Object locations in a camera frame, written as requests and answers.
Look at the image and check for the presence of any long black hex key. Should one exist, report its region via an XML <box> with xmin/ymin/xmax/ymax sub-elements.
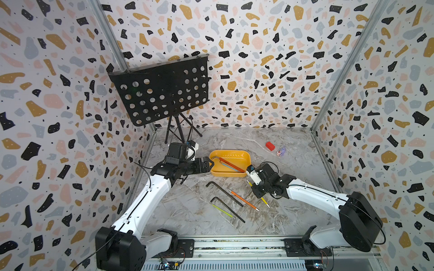
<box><xmin>206</xmin><ymin>181</ymin><xmax>244</xmax><ymax>207</ymax></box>

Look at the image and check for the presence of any yellow hex key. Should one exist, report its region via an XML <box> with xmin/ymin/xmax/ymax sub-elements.
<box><xmin>247</xmin><ymin>181</ymin><xmax>270</xmax><ymax>208</ymax></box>

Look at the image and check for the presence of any yellow plastic storage box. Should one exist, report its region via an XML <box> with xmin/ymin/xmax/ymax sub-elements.
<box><xmin>209</xmin><ymin>150</ymin><xmax>252</xmax><ymax>177</ymax></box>

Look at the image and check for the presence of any red hex key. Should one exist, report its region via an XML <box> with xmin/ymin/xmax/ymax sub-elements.
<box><xmin>212</xmin><ymin>156</ymin><xmax>245</xmax><ymax>173</ymax></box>

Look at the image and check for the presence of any blue hex key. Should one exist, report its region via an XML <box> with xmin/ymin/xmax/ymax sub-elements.
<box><xmin>221</xmin><ymin>163</ymin><xmax>240</xmax><ymax>172</ymax></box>

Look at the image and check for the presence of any orange hex key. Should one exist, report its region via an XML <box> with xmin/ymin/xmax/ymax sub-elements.
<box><xmin>229</xmin><ymin>189</ymin><xmax>261</xmax><ymax>212</ymax></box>

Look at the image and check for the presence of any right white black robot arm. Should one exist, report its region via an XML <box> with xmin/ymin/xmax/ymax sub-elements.
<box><xmin>246</xmin><ymin>163</ymin><xmax>383</xmax><ymax>255</ymax></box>

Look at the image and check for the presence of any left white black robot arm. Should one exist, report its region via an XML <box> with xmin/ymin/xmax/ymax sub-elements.
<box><xmin>95</xmin><ymin>157</ymin><xmax>214</xmax><ymax>271</ymax></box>

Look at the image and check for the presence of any lime green hex key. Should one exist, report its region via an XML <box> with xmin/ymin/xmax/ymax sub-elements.
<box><xmin>212</xmin><ymin>204</ymin><xmax>234</xmax><ymax>218</ymax></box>

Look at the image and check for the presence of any small purple toy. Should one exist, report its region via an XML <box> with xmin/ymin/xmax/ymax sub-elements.
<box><xmin>276</xmin><ymin>146</ymin><xmax>286</xmax><ymax>157</ymax></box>

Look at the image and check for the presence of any red small block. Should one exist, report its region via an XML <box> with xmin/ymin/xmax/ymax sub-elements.
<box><xmin>266</xmin><ymin>142</ymin><xmax>275</xmax><ymax>151</ymax></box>

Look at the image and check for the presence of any black perforated music stand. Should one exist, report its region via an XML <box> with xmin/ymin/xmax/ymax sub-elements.
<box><xmin>108</xmin><ymin>54</ymin><xmax>210</xmax><ymax>142</ymax></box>

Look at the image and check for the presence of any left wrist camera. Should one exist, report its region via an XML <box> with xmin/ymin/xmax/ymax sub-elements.
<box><xmin>165</xmin><ymin>141</ymin><xmax>199</xmax><ymax>165</ymax></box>

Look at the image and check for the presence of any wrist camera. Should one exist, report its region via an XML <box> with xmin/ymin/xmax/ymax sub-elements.
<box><xmin>165</xmin><ymin>141</ymin><xmax>199</xmax><ymax>165</ymax></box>
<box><xmin>246</xmin><ymin>165</ymin><xmax>262</xmax><ymax>185</ymax></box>

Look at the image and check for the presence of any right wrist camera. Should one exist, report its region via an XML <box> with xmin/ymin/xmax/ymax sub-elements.
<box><xmin>246</xmin><ymin>165</ymin><xmax>262</xmax><ymax>185</ymax></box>

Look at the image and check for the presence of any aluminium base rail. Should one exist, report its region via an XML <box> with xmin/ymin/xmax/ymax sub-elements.
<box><xmin>143</xmin><ymin>236</ymin><xmax>387</xmax><ymax>271</ymax></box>

